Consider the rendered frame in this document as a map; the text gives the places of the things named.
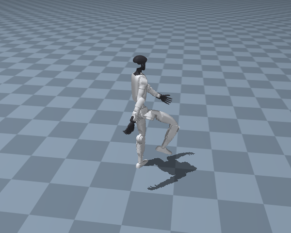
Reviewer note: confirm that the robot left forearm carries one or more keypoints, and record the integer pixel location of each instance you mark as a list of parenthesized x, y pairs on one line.
[(153, 93)]

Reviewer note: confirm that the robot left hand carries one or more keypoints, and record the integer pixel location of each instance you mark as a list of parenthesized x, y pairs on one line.
[(164, 98)]

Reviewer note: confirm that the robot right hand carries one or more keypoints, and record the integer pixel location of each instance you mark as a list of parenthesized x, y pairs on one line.
[(130, 127)]

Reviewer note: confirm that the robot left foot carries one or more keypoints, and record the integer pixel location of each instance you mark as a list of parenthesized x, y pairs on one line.
[(138, 165)]

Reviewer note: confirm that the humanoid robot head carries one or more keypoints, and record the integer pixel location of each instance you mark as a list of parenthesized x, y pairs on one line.
[(139, 59)]

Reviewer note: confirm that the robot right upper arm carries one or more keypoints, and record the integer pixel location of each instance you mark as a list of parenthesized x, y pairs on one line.
[(142, 86)]

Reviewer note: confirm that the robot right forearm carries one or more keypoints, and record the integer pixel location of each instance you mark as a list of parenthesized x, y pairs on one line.
[(137, 108)]

